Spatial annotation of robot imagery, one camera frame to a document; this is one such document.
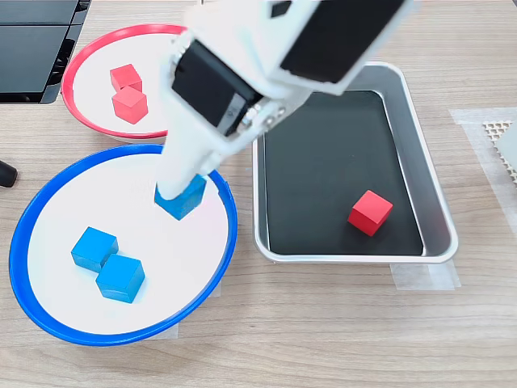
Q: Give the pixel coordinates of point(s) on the white mesh mat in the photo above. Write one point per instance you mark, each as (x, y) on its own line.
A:
(494, 133)

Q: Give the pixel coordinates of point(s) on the translucent tape strip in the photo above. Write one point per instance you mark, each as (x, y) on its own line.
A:
(426, 277)
(169, 332)
(217, 289)

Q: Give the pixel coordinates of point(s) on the red cube block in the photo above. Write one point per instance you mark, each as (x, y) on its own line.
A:
(126, 76)
(130, 106)
(369, 213)

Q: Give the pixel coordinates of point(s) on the red-rimmed white dish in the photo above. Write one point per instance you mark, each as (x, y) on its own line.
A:
(97, 56)

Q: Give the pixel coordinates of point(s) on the blue-rimmed white dish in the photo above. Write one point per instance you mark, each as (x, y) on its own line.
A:
(161, 283)

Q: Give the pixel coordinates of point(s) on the black flat device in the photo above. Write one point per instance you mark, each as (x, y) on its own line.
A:
(28, 56)

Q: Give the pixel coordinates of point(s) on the blue cube block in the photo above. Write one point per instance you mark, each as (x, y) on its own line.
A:
(186, 203)
(95, 249)
(120, 279)

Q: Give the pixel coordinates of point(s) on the black rounded knob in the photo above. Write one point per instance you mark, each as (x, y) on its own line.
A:
(7, 174)

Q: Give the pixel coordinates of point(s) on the silver metal tray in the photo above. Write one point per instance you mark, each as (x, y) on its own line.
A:
(428, 182)

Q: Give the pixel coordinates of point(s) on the black tray liner mat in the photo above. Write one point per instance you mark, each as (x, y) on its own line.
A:
(323, 182)

